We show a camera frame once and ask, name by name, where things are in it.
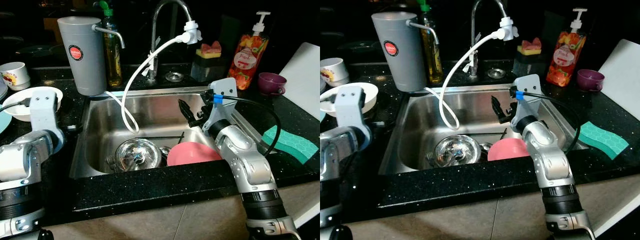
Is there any red yellow sponge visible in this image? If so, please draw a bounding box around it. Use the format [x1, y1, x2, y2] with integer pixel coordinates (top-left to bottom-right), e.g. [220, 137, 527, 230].
[196, 41, 223, 59]
[517, 37, 543, 56]

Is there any white flexible hose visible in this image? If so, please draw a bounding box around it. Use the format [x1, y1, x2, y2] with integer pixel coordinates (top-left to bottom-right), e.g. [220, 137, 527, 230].
[104, 33, 193, 135]
[422, 30, 506, 132]

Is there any black sponge holder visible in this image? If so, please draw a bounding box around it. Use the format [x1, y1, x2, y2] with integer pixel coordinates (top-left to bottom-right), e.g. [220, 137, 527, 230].
[512, 51, 547, 79]
[190, 54, 227, 84]

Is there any white cutting board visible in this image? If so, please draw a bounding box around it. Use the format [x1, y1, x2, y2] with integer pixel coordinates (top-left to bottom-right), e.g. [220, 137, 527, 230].
[278, 42, 321, 122]
[597, 39, 640, 122]

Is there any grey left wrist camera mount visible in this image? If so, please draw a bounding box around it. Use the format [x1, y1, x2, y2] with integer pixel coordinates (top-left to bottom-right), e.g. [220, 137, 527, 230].
[333, 85, 372, 133]
[28, 92, 62, 133]

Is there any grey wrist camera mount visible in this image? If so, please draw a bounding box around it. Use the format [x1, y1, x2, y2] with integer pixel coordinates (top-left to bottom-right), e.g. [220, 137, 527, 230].
[28, 92, 62, 133]
[202, 77, 239, 133]
[510, 74, 544, 126]
[333, 85, 372, 133]

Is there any white printed mug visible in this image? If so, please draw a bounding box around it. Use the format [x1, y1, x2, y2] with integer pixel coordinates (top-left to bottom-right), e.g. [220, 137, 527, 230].
[320, 57, 350, 87]
[0, 62, 31, 91]

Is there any purple cup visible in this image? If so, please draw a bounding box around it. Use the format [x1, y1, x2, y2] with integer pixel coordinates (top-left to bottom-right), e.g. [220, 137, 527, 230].
[576, 69, 606, 93]
[258, 72, 288, 96]

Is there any oil bottle green cap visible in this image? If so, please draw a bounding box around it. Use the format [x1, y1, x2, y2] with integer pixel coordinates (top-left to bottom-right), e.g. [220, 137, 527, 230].
[418, 0, 444, 85]
[97, 0, 124, 88]

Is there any stainless steel sink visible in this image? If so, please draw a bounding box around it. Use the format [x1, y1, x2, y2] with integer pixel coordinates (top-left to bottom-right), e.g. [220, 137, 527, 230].
[69, 86, 282, 180]
[378, 82, 592, 176]

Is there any green wavy sponge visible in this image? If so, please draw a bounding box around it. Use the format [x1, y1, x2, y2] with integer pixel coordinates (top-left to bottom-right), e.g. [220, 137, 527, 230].
[580, 121, 630, 161]
[261, 125, 320, 165]

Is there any pink plate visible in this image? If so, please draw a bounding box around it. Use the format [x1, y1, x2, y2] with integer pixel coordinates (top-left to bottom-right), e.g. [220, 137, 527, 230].
[487, 138, 531, 162]
[166, 142, 224, 167]

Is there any orange dish soap pump bottle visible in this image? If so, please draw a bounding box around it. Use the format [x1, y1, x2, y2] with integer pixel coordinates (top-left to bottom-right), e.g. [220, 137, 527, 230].
[227, 11, 271, 91]
[546, 7, 589, 88]

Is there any white faucet diverter adapter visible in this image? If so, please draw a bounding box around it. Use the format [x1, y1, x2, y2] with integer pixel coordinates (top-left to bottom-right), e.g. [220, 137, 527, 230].
[496, 16, 520, 42]
[181, 20, 203, 45]

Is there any chrome gooseneck faucet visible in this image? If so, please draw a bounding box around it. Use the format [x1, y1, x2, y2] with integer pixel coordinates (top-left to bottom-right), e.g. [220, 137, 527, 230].
[467, 0, 511, 79]
[147, 0, 196, 84]

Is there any white bowl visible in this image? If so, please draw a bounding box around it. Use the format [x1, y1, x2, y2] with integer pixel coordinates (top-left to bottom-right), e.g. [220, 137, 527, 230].
[320, 82, 380, 119]
[2, 86, 64, 123]

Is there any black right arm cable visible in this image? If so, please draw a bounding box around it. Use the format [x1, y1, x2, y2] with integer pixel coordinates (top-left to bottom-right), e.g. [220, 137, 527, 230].
[510, 86, 582, 152]
[200, 90, 282, 157]

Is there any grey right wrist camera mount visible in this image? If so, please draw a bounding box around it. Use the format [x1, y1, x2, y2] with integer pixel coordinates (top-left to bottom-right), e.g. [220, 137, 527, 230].
[202, 77, 239, 133]
[510, 74, 544, 126]

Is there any grey water filter canister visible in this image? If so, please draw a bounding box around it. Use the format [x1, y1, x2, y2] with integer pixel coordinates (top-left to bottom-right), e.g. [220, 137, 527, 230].
[57, 16, 126, 96]
[371, 11, 441, 93]

